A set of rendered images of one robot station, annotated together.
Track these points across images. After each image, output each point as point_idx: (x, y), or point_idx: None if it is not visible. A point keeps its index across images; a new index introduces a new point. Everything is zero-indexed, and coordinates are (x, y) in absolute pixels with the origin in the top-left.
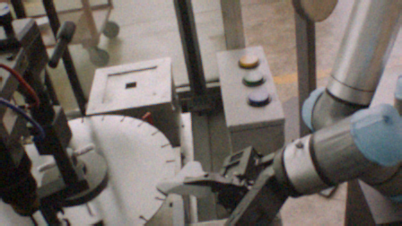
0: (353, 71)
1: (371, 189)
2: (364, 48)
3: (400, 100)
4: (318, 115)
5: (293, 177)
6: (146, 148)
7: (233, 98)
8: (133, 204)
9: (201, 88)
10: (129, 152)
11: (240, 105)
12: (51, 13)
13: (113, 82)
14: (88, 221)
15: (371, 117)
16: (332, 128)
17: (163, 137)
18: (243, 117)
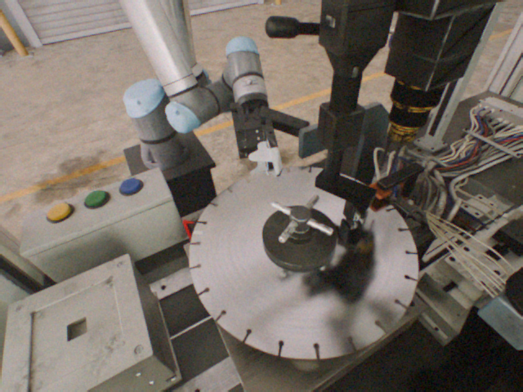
0: (186, 62)
1: (187, 168)
2: (179, 45)
3: (155, 109)
4: (196, 108)
5: (265, 91)
6: (236, 201)
7: (127, 204)
8: (301, 180)
9: None
10: (246, 210)
11: (140, 196)
12: None
13: (56, 368)
14: (336, 198)
15: (244, 40)
16: (244, 61)
17: (218, 195)
18: (158, 189)
